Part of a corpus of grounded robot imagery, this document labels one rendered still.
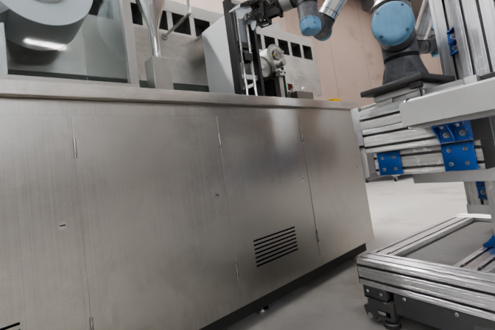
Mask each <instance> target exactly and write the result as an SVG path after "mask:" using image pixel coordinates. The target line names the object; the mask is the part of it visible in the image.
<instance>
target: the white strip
mask: <svg viewBox="0 0 495 330"><path fill-rule="evenodd" d="M201 38H203V48H204V54H205V60H206V71H207V77H208V87H209V92H211V93H222V94H235V91H234V82H233V75H232V70H231V60H230V54H229V48H228V38H227V32H226V27H225V16H223V17H221V18H220V19H219V20H218V21H216V22H215V23H214V24H212V25H211V26H210V27H209V28H208V29H206V30H205V31H204V32H202V33H201V34H200V35H199V36H197V37H196V38H195V39H194V41H195V42H197V41H198V40H199V39H201Z"/></svg>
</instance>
